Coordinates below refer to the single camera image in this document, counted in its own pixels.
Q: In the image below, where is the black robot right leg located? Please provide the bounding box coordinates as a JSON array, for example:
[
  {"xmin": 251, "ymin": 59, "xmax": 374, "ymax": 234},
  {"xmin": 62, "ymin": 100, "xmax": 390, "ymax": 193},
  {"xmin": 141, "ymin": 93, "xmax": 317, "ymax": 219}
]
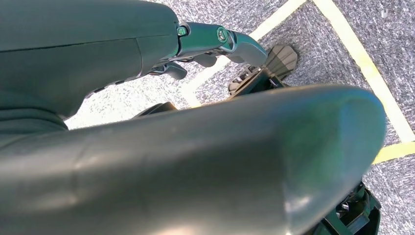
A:
[{"xmin": 308, "ymin": 181, "xmax": 382, "ymax": 235}]

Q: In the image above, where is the black robot leg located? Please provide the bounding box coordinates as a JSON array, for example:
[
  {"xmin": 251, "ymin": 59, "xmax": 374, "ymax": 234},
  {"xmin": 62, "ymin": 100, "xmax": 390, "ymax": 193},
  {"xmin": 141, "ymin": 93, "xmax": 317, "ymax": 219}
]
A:
[
  {"xmin": 131, "ymin": 45, "xmax": 298, "ymax": 119},
  {"xmin": 308, "ymin": 181, "xmax": 382, "ymax": 235}
]

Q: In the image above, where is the yellow floor tape square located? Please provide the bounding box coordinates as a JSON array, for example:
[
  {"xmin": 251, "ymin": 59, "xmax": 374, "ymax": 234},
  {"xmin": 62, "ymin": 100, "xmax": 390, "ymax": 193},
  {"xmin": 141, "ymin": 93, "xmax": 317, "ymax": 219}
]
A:
[{"xmin": 180, "ymin": 0, "xmax": 415, "ymax": 165}]

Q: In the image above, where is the black robot left leg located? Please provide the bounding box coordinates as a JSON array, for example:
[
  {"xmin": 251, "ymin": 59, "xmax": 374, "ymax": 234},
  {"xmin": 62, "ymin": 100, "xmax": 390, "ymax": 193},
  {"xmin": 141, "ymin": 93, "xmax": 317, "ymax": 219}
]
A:
[{"xmin": 131, "ymin": 45, "xmax": 298, "ymax": 119}]

